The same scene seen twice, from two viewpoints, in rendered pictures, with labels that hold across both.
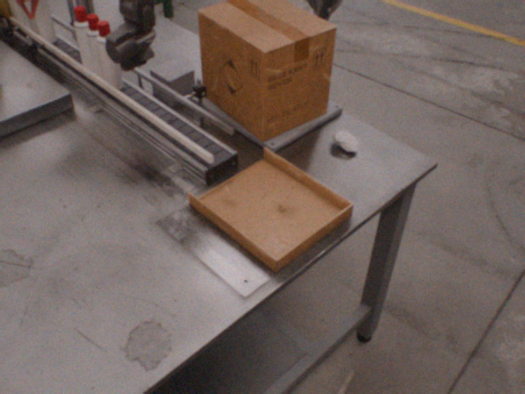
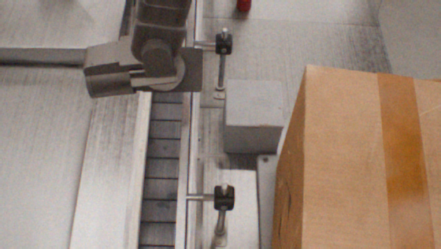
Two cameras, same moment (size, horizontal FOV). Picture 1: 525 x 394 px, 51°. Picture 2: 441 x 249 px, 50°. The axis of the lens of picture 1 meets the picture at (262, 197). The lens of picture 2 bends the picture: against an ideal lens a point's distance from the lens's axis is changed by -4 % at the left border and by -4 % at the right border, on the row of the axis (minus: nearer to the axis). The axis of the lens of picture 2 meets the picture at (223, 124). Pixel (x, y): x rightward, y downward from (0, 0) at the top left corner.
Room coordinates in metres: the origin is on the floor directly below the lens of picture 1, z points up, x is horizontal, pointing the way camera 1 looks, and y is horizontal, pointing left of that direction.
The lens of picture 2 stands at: (1.05, -0.02, 1.59)
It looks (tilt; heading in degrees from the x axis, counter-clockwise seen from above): 55 degrees down; 41
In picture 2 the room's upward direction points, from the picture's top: 6 degrees clockwise
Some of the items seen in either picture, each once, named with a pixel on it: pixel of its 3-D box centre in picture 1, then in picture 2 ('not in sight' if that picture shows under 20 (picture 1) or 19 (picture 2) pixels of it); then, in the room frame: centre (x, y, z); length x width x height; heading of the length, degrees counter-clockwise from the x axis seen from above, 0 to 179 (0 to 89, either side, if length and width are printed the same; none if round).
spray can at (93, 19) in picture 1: (99, 50); not in sight; (1.46, 0.48, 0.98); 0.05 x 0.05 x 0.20
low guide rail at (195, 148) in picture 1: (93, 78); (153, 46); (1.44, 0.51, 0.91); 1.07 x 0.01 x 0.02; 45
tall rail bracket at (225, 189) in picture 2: (194, 107); (208, 210); (1.28, 0.19, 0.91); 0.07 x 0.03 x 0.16; 135
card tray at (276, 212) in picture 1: (270, 203); not in sight; (0.97, -0.02, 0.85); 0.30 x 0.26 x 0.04; 45
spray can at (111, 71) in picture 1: (109, 57); not in sight; (1.43, 0.45, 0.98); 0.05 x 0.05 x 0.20
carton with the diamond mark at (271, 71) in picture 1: (264, 63); (370, 221); (1.40, 0.00, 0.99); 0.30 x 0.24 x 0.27; 39
